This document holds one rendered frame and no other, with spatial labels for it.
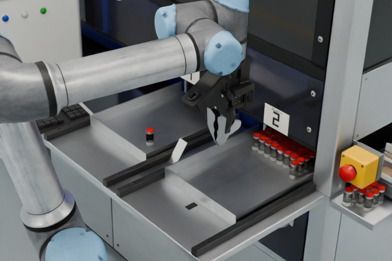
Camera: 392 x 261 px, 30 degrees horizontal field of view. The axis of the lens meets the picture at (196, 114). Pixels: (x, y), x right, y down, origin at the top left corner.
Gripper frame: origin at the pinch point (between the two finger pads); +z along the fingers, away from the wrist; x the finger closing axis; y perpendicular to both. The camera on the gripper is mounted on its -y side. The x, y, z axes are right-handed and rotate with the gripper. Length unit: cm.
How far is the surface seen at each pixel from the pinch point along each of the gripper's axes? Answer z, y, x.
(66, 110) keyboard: 27, 5, 74
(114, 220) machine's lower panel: 86, 27, 83
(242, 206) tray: 21.3, 8.5, -1.2
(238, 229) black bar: 20.2, 0.5, -8.0
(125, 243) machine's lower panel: 93, 27, 76
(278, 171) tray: 21.3, 26.2, 3.7
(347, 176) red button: 9.7, 24.0, -19.0
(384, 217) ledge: 21.6, 32.2, -25.7
